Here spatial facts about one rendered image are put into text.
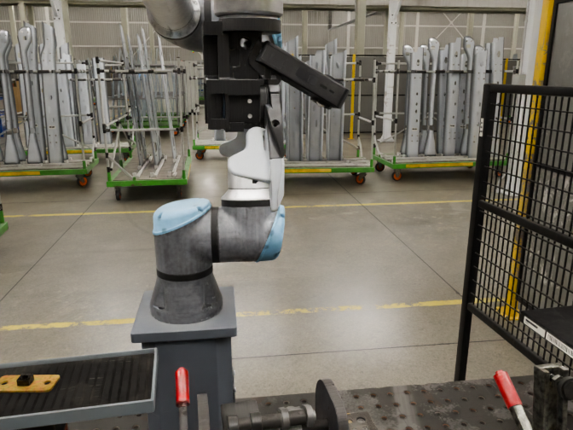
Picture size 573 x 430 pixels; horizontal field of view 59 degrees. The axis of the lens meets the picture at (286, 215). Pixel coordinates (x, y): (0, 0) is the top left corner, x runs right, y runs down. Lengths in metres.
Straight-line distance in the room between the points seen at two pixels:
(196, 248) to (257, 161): 0.49
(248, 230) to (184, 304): 0.20
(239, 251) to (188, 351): 0.23
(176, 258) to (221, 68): 0.53
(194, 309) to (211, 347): 0.08
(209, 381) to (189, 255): 0.27
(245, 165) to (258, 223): 0.47
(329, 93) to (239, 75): 0.10
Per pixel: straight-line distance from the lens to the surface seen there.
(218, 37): 0.58
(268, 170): 0.54
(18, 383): 0.84
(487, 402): 1.61
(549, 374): 0.76
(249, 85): 0.56
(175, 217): 1.00
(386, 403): 1.53
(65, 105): 9.90
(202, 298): 1.06
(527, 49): 7.39
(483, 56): 8.50
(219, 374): 1.10
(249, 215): 1.00
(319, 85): 0.59
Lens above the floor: 1.59
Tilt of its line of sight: 16 degrees down
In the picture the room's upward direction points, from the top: straight up
